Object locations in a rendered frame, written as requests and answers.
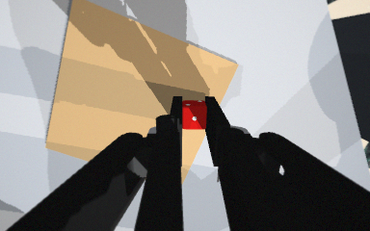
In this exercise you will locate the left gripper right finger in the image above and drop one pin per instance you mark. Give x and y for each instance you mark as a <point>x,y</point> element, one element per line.
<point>313,196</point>

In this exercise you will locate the red die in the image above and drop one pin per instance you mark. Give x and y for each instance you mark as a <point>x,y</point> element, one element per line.
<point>194,113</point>

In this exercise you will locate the tan square mat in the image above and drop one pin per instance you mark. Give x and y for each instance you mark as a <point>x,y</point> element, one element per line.
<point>117,75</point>

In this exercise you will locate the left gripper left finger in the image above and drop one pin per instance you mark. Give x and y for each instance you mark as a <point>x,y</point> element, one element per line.
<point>96,197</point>

